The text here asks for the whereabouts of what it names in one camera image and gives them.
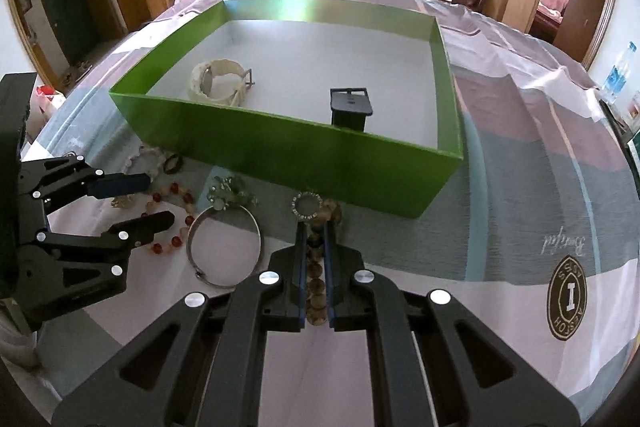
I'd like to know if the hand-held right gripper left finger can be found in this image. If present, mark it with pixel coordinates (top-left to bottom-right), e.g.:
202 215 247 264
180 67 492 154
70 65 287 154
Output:
50 221 308 427

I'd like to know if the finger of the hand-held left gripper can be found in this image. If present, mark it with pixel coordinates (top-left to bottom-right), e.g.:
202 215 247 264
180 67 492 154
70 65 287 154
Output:
20 210 176 322
20 154 152 212

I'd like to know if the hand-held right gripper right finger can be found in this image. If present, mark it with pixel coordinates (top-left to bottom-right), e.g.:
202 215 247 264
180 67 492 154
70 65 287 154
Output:
323 222 592 427

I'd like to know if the brown wooden bead bracelet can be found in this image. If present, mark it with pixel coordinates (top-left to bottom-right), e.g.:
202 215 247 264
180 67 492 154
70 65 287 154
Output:
306 199 343 327

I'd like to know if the white bead bracelet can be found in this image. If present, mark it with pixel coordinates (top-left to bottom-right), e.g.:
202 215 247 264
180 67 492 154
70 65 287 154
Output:
125 146 168 180

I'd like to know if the red bead bracelet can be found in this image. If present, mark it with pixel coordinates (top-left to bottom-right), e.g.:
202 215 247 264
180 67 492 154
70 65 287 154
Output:
145 182 197 256

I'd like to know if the round rhinestone ring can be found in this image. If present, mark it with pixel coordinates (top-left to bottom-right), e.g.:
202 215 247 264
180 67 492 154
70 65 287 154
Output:
291 191 322 222

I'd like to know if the silver metal bangle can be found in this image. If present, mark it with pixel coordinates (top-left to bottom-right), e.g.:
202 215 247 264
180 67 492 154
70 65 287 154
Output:
186 202 263 290

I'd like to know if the green cardboard box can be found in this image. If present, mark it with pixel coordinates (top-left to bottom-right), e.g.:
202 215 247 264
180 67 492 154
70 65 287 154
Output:
109 0 464 219

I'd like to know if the red and white bag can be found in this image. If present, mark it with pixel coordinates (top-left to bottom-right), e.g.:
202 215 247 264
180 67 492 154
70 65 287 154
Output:
32 84 66 128

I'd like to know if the dark green door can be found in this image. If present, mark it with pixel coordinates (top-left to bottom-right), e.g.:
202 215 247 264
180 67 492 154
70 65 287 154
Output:
37 0 96 62

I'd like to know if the black plastic clip stand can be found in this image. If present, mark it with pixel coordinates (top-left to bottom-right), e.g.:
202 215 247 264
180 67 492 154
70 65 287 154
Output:
329 87 375 132

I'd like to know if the striped pastel tablecloth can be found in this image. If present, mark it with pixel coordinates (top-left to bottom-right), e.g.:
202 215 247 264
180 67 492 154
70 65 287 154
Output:
0 0 638 427

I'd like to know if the clear water bottle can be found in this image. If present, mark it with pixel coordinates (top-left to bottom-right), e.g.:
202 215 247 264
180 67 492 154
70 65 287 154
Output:
602 42 632 105

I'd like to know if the cream woven bracelet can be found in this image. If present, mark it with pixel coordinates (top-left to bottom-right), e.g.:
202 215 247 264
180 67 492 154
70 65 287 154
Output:
187 59 256 108

